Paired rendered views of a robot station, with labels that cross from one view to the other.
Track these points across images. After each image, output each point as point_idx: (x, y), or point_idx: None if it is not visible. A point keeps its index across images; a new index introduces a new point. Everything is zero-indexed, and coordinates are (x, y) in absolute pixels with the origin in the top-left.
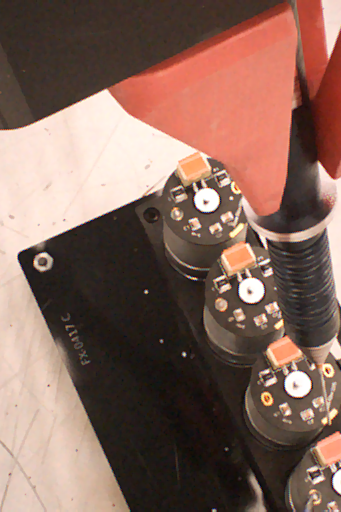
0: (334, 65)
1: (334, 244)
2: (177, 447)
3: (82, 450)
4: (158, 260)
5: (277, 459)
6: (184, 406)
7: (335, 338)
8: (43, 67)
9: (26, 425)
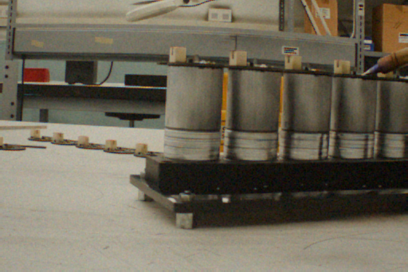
0: None
1: None
2: (327, 189)
3: (328, 226)
4: (200, 167)
5: (334, 159)
6: (300, 187)
7: (282, 71)
8: None
9: (312, 234)
